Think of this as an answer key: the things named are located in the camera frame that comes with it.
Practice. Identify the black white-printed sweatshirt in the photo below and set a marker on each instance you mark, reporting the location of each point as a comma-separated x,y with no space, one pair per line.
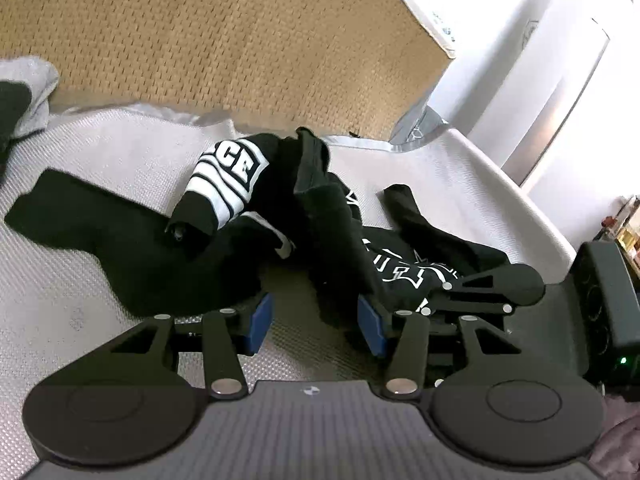
150,240

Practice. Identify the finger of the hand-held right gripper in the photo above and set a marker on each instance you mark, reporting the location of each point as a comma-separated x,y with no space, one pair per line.
475,294

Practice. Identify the white woven bed mat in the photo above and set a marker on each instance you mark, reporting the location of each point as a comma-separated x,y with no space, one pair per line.
100,310

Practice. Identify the grey folded garment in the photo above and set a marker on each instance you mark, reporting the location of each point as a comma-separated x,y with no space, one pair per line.
35,75

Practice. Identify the black folded garment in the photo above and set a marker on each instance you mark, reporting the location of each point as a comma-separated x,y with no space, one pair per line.
12,105

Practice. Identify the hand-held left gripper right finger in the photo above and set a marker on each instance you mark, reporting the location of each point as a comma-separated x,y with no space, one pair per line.
372,332

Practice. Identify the person's pink clothing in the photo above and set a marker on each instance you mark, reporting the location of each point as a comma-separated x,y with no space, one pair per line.
620,440

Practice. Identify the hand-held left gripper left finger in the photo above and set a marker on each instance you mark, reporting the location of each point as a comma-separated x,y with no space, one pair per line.
260,325

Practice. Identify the grey patterned sheet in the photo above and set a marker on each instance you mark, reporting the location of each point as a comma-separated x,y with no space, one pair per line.
415,130

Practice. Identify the cluttered shelf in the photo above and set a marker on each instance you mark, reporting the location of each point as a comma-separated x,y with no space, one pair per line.
625,230

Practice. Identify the white tall cabinet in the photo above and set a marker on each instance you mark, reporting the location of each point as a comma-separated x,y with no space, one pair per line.
575,85

